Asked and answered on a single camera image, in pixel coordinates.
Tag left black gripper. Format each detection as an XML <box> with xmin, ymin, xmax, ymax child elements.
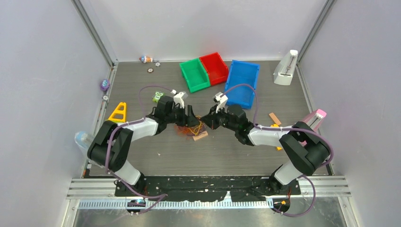
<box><xmin>166</xmin><ymin>104</ymin><xmax>200</xmax><ymax>128</ymax></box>

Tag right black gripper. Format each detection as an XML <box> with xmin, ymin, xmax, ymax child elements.
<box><xmin>201</xmin><ymin>104</ymin><xmax>238</xmax><ymax>132</ymax></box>

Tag orange cable bundle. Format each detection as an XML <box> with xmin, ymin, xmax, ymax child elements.
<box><xmin>174</xmin><ymin>117</ymin><xmax>208</xmax><ymax>139</ymax></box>

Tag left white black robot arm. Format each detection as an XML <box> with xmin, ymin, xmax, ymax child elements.
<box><xmin>87</xmin><ymin>96</ymin><xmax>200</xmax><ymax>196</ymax></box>

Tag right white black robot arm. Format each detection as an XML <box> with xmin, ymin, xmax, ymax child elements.
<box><xmin>200</xmin><ymin>105</ymin><xmax>332</xmax><ymax>194</ymax></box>

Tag small wooden block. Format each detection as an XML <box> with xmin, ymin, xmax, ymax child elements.
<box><xmin>192</xmin><ymin>131</ymin><xmax>208</xmax><ymax>141</ymax></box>

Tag red plastic bin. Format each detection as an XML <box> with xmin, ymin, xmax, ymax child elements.
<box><xmin>200</xmin><ymin>52</ymin><xmax>229</xmax><ymax>86</ymax></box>

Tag green plastic bin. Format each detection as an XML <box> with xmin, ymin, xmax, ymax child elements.
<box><xmin>179</xmin><ymin>58</ymin><xmax>211</xmax><ymax>93</ymax></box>

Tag blue plastic bin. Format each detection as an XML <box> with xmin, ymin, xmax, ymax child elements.
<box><xmin>224</xmin><ymin>60</ymin><xmax>260</xmax><ymax>109</ymax></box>

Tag yellow orange toy piece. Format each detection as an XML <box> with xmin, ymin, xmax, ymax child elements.
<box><xmin>271</xmin><ymin>124</ymin><xmax>282</xmax><ymax>151</ymax></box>

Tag small figurine toy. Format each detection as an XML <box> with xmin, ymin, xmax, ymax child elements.
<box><xmin>139</xmin><ymin>55</ymin><xmax>153</xmax><ymax>63</ymax></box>

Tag white metronome box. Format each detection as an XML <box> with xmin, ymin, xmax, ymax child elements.
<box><xmin>273</xmin><ymin>50</ymin><xmax>298</xmax><ymax>86</ymax></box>

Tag purple round toy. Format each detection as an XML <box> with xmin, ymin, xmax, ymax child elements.
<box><xmin>100</xmin><ymin>79</ymin><xmax>110</xmax><ymax>92</ymax></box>

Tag pink metronome box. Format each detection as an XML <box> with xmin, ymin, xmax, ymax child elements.
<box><xmin>301</xmin><ymin>109</ymin><xmax>327</xmax><ymax>133</ymax></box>

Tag clear plastic bottle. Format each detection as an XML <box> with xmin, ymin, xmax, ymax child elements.
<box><xmin>74</xmin><ymin>131</ymin><xmax>94</xmax><ymax>157</ymax></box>

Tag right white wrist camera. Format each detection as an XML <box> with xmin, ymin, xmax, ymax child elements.
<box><xmin>213</xmin><ymin>92</ymin><xmax>228</xmax><ymax>113</ymax></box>

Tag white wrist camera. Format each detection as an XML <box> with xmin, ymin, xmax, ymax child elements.
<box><xmin>213</xmin><ymin>92</ymin><xmax>228</xmax><ymax>113</ymax></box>
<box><xmin>170</xmin><ymin>89</ymin><xmax>188</xmax><ymax>109</ymax></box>

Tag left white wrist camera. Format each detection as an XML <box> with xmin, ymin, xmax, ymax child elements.
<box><xmin>170</xmin><ymin>89</ymin><xmax>188</xmax><ymax>109</ymax></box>

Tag yellow triangular toy frame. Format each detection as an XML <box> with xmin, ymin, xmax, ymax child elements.
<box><xmin>108</xmin><ymin>102</ymin><xmax>127</xmax><ymax>123</ymax></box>

